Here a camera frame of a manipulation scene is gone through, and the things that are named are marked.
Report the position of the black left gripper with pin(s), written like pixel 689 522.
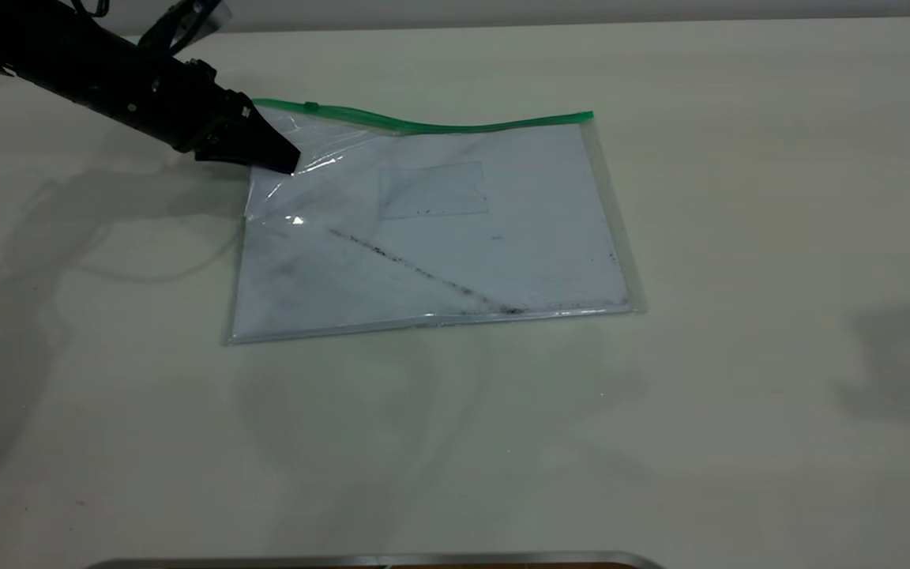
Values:
pixel 194 111

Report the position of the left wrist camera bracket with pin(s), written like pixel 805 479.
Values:
pixel 186 20

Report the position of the silver metal frame edge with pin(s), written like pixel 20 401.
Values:
pixel 344 560

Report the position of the clear zip bag green strip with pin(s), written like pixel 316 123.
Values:
pixel 502 125

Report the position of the white paper sheet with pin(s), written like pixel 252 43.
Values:
pixel 463 253

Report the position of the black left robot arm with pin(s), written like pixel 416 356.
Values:
pixel 44 55

